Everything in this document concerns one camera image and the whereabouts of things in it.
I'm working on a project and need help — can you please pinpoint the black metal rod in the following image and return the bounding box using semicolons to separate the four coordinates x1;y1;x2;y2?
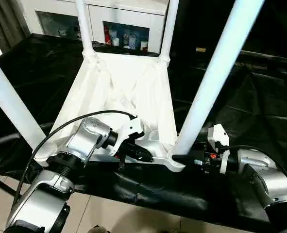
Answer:
235;50;287;66

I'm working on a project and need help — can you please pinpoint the white blue carton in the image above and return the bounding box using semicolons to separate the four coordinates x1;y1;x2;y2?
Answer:
122;33;135;49

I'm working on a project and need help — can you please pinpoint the black metal stand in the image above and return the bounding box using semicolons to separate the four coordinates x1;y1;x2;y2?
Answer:
0;133;20;195

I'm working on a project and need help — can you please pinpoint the black left wrist camera cable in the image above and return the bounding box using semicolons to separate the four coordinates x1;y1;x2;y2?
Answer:
11;110;138;212

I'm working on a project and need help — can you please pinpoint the grey curtain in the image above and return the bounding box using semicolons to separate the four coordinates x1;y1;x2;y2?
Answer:
0;0;29;54

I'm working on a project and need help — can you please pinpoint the white glass-door cabinet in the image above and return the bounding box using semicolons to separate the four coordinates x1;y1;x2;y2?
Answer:
24;0;170;55

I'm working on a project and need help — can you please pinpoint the white plastic table top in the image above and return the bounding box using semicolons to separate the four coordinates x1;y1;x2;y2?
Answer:
34;50;186;173

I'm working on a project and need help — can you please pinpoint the white plastic table leg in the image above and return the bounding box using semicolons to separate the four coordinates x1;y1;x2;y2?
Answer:
159;0;180;61
0;50;47;151
75;0;95;58
172;0;265;158

